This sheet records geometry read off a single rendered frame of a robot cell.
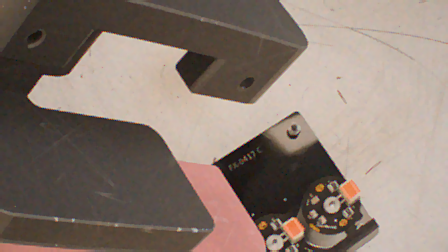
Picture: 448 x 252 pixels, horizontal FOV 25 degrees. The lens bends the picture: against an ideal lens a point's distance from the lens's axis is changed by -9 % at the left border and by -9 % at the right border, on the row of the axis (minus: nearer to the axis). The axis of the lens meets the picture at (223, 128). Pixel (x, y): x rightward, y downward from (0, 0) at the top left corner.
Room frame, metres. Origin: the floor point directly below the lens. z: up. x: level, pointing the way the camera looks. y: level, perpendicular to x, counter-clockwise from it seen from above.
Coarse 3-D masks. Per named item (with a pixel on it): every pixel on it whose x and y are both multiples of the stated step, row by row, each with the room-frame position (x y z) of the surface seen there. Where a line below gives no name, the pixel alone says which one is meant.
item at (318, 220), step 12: (324, 180) 0.11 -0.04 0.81; (336, 180) 0.11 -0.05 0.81; (312, 192) 0.11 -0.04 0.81; (324, 192) 0.11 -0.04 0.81; (336, 192) 0.11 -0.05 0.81; (312, 204) 0.10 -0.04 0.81; (348, 204) 0.10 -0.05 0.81; (360, 204) 0.10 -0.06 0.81; (312, 216) 0.10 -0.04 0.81; (324, 216) 0.10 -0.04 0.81; (336, 216) 0.10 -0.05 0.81; (348, 216) 0.10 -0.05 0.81; (312, 228) 0.09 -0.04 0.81; (324, 228) 0.09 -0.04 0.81; (336, 228) 0.09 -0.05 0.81
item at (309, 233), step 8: (328, 200) 0.10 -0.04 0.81; (336, 200) 0.10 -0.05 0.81; (328, 208) 0.10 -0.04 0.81; (336, 208) 0.10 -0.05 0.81; (304, 224) 0.10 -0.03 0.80; (304, 232) 0.09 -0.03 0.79; (312, 232) 0.09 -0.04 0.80; (344, 232) 0.09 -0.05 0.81; (312, 240) 0.09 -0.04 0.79; (320, 240) 0.09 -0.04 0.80; (328, 240) 0.09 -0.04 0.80; (336, 240) 0.09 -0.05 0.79; (312, 248) 0.09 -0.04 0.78; (320, 248) 0.09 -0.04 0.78; (328, 248) 0.09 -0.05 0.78
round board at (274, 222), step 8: (264, 216) 0.10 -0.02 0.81; (272, 216) 0.10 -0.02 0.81; (280, 216) 0.10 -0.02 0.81; (288, 216) 0.10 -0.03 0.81; (256, 224) 0.09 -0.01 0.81; (272, 224) 0.09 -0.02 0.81; (280, 224) 0.09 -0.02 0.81; (264, 232) 0.09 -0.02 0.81; (272, 232) 0.09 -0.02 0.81; (280, 232) 0.09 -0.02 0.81; (288, 240) 0.09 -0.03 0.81; (296, 240) 0.09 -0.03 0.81; (304, 240) 0.09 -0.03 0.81; (288, 248) 0.08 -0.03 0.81; (296, 248) 0.08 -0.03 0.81; (304, 248) 0.08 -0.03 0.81
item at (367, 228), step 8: (368, 224) 0.09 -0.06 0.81; (376, 224) 0.09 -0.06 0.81; (352, 232) 0.09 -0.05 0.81; (360, 232) 0.09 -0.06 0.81; (368, 232) 0.09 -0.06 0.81; (344, 240) 0.09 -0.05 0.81; (352, 240) 0.09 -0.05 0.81; (360, 240) 0.09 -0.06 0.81; (336, 248) 0.08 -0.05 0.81; (344, 248) 0.08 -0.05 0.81
